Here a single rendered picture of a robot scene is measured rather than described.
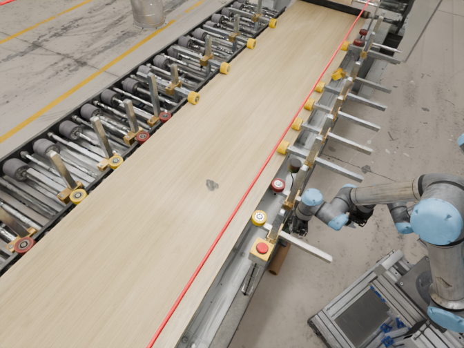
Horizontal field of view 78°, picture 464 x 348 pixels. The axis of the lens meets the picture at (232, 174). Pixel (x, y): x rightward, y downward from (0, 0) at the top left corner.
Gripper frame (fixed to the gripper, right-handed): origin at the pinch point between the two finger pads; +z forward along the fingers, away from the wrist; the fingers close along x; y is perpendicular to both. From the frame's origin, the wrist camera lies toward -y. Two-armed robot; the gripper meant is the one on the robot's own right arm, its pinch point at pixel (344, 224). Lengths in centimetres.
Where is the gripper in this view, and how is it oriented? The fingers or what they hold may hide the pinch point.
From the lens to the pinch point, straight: 173.2
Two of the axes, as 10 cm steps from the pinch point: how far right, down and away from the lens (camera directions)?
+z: -0.6, 6.1, 7.9
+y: 8.7, 4.1, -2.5
